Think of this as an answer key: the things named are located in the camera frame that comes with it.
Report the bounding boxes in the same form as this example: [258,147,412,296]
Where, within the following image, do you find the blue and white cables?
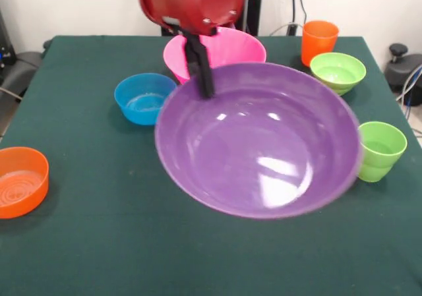
[395,63,422,119]

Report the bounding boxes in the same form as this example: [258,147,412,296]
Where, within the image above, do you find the grey cable with plug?
[268,21,304,37]

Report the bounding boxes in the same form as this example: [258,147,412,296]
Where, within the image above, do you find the blue plastic bowl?
[114,73,177,126]

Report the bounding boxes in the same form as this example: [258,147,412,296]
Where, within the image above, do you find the orange plastic bowl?
[0,146,49,220]

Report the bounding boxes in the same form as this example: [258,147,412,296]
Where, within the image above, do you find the purple plastic bowl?
[154,61,362,220]

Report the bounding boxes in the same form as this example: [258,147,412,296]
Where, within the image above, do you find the green plastic cup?
[357,121,408,183]

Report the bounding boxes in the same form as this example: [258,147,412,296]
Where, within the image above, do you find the green plastic bowl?
[309,52,367,97]

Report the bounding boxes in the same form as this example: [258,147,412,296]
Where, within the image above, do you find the dark green tablecloth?
[0,35,422,296]

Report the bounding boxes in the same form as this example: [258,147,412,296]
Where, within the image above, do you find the grey chair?
[0,50,44,102]

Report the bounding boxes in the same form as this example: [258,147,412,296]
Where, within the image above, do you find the pink plastic bowl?
[163,26,267,85]

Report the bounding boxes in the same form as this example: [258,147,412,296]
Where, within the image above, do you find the dark equipment box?
[0,9,17,70]

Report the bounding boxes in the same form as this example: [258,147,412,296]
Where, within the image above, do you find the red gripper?
[138,0,245,99]

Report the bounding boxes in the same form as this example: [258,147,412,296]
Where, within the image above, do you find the orange plastic cup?
[301,20,340,67]

